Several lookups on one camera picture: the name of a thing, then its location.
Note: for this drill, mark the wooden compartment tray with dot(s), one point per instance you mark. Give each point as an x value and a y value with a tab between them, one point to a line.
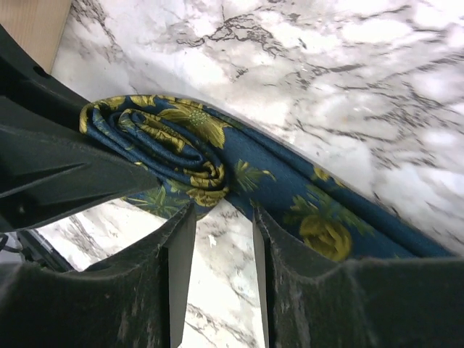
37	26

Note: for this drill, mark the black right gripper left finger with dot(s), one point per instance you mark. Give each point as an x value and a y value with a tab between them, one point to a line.
135	298

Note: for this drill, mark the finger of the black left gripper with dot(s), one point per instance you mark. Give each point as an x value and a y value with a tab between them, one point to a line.
50	174
27	84

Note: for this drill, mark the blue yellow floral tie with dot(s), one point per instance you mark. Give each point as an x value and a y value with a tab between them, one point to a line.
202	156

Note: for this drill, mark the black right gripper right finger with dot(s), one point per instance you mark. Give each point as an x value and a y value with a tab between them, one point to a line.
308	300

